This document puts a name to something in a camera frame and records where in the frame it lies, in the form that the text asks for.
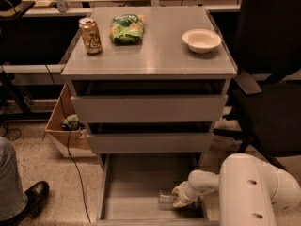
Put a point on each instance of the green bag in box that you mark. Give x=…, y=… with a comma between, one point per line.
x=72, y=123

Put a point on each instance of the green chip bag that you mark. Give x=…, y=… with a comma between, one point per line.
x=127, y=29

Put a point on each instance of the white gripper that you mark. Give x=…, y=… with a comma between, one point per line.
x=187, y=194

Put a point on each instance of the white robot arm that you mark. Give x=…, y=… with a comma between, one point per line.
x=250, y=190

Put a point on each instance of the grey top drawer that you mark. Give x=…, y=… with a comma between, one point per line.
x=148, y=108

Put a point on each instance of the grey open bottom drawer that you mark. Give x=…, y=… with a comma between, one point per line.
x=132, y=187

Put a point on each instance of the blue jeans leg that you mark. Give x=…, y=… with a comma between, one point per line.
x=13, y=200

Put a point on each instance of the clear plastic water bottle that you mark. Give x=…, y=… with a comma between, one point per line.
x=166, y=199

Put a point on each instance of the grey middle drawer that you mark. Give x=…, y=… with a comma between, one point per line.
x=150, y=143

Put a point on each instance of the white paper bowl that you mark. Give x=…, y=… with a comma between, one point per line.
x=201, y=41

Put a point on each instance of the black leather shoe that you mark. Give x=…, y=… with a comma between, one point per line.
x=36, y=198

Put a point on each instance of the grey drawer cabinet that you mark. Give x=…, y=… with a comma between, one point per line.
x=160, y=65

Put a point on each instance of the gold soda can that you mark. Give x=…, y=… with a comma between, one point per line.
x=90, y=35

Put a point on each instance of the cardboard box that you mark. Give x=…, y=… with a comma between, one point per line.
x=68, y=143

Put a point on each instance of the black office chair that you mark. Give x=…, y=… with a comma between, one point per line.
x=264, y=38

